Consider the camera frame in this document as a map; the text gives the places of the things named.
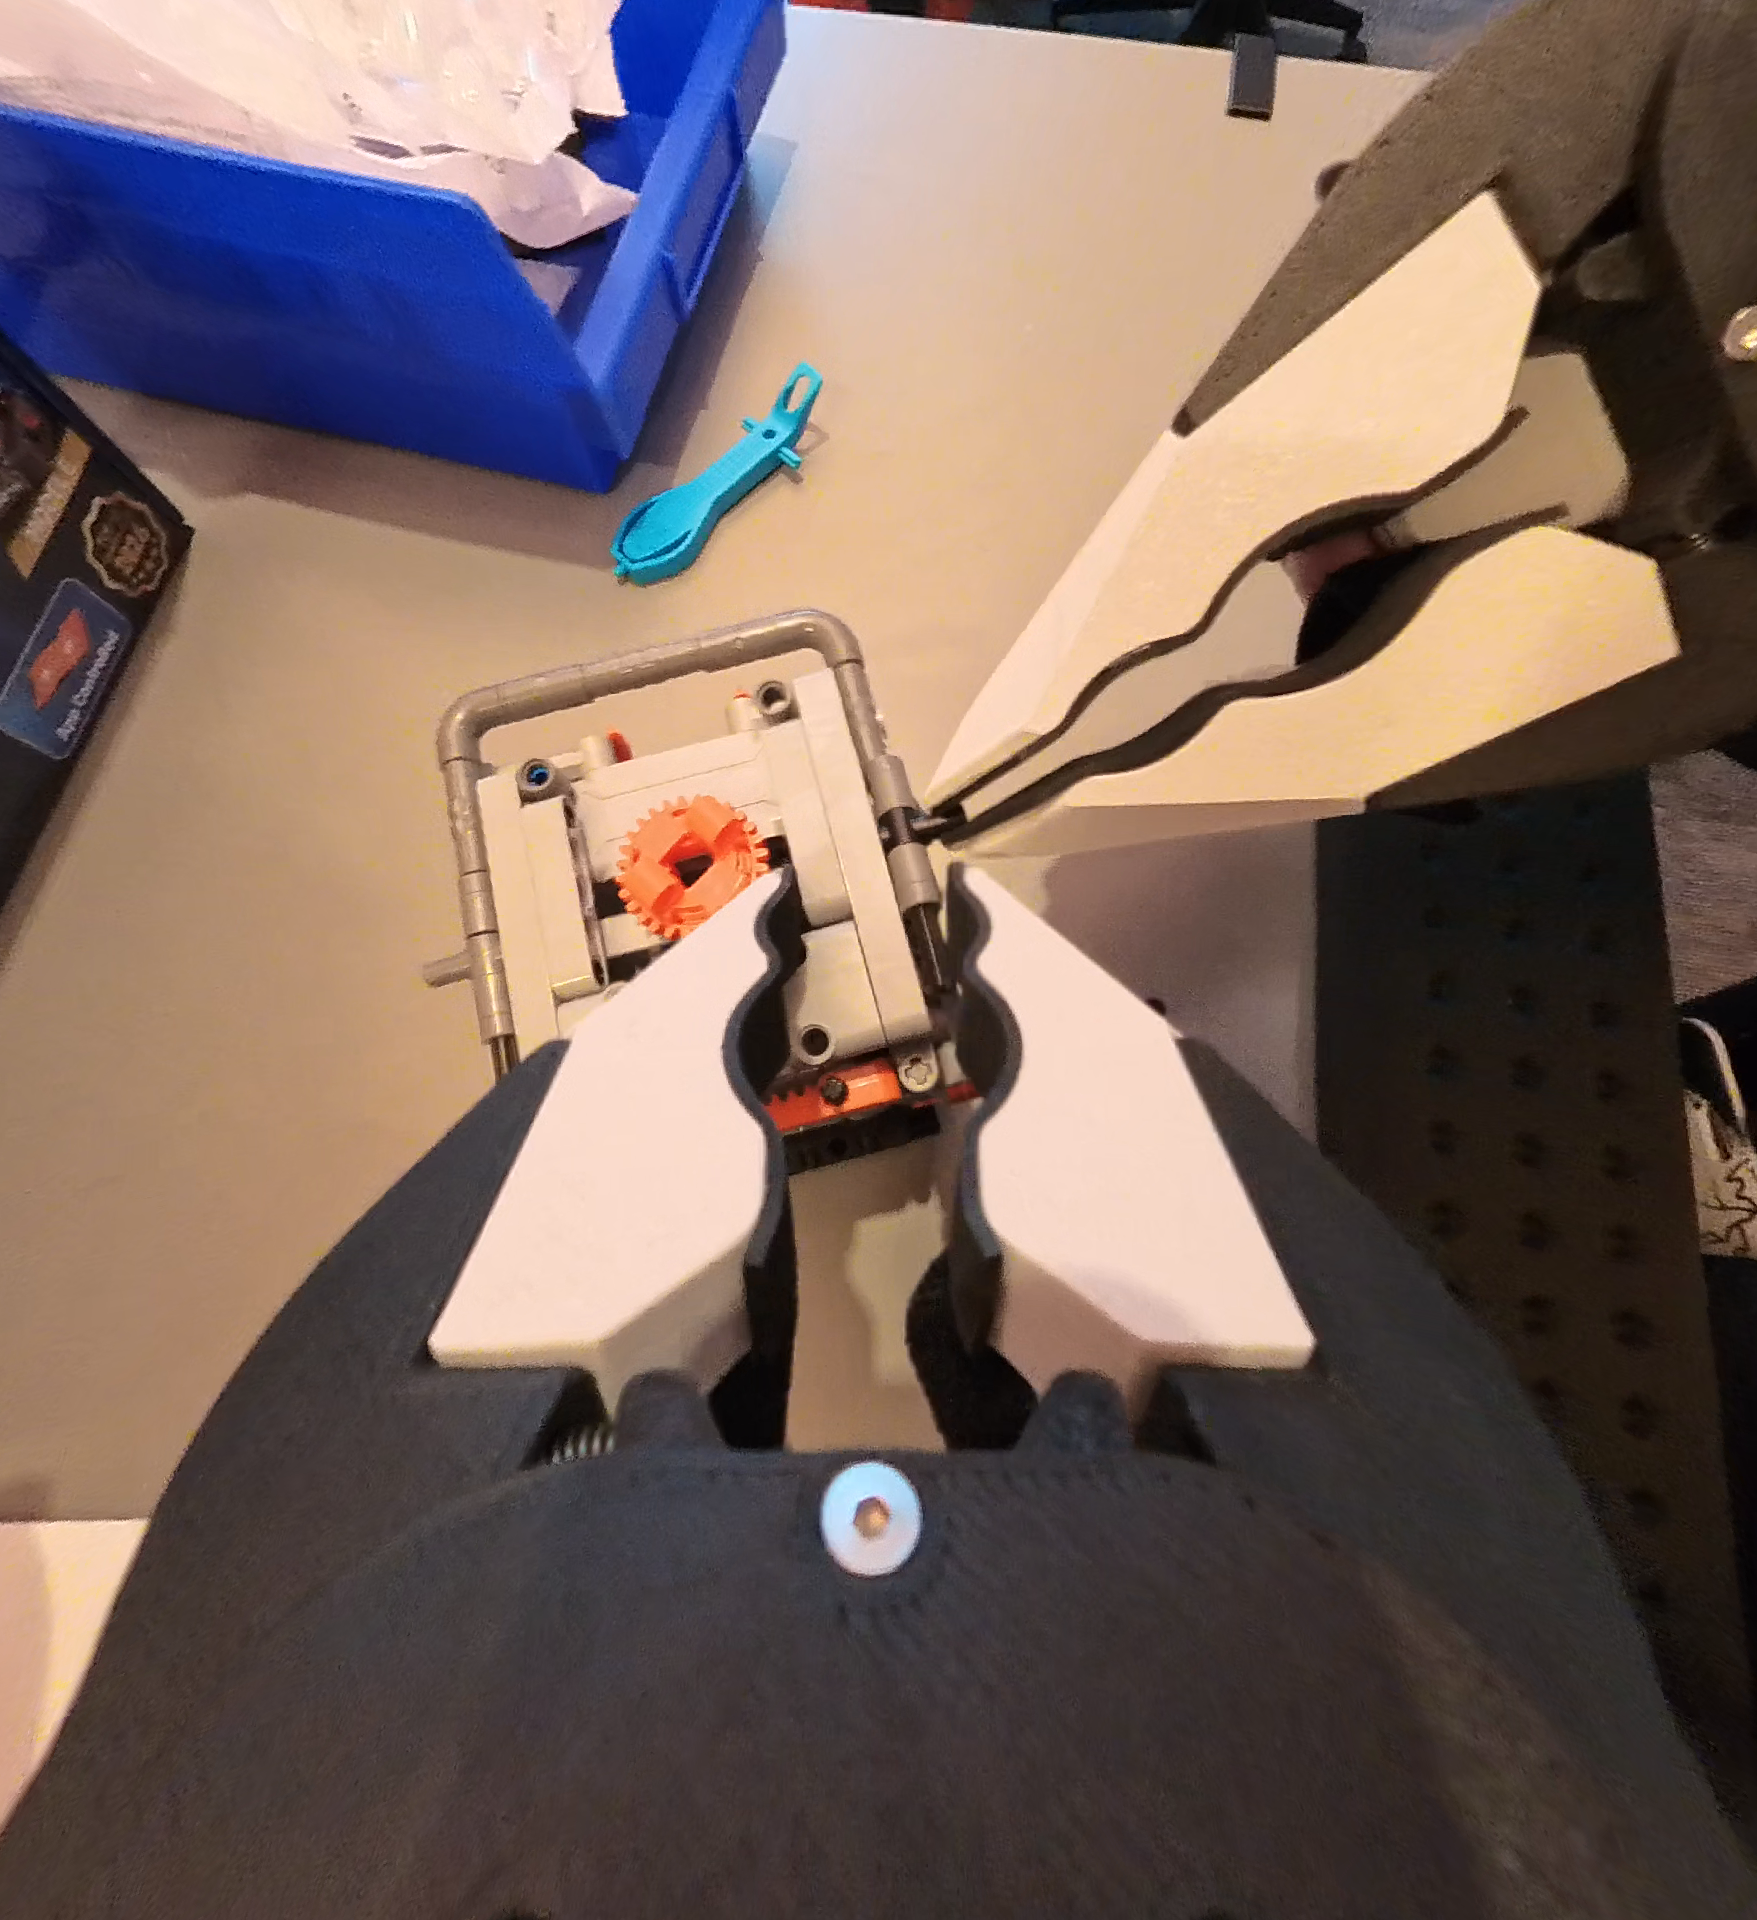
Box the clear plastic bags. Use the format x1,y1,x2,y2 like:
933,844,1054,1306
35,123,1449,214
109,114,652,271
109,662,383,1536
0,0,646,257

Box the robot kit box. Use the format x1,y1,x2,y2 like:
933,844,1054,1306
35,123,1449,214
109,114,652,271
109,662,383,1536
0,252,195,1074

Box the grey toy brick model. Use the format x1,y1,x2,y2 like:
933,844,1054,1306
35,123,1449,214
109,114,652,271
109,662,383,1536
432,611,973,1134

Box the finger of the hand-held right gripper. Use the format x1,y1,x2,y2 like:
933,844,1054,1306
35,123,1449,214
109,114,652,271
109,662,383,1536
958,513,1686,861
922,178,1566,818

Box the white lanyard badge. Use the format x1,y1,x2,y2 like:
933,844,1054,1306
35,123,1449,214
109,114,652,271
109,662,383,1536
1671,1015,1757,1298

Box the teal brick separator tool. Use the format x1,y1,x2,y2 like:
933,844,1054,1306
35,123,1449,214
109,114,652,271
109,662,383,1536
607,367,832,591

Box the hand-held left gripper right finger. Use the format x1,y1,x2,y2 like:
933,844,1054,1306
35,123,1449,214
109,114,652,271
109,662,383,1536
937,875,1321,1381

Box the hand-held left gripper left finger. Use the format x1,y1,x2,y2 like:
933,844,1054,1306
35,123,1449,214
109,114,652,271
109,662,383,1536
432,900,794,1385

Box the blue plastic bin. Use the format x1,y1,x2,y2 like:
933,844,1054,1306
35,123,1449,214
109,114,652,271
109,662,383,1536
0,0,792,495

